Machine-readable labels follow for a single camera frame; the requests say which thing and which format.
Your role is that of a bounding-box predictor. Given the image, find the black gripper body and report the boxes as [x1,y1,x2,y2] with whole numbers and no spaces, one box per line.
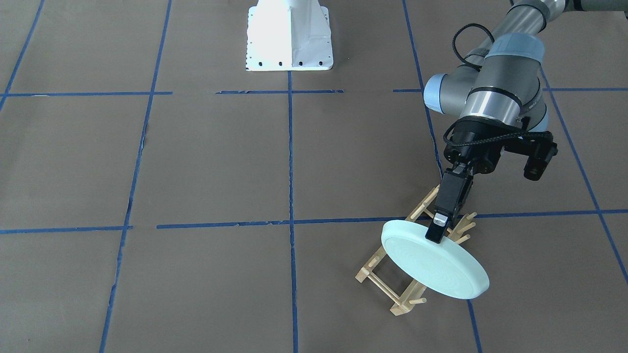
[444,116,521,178]

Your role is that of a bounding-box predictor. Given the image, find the mint green plate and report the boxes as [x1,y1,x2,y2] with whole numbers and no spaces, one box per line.
[381,220,490,300]

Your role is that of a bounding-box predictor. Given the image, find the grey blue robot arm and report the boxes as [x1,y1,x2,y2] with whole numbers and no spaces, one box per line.
[422,0,627,243]

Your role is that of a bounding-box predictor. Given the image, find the wooden dish rack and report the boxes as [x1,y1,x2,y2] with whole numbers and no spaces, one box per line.
[355,187,489,316]

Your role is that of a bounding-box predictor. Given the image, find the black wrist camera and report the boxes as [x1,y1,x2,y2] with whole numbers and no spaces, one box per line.
[504,130,558,181]

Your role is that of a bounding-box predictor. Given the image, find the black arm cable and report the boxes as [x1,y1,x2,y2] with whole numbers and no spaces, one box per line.
[443,23,545,148]

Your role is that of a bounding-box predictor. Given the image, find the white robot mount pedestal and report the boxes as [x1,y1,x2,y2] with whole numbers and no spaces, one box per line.
[245,0,334,72]

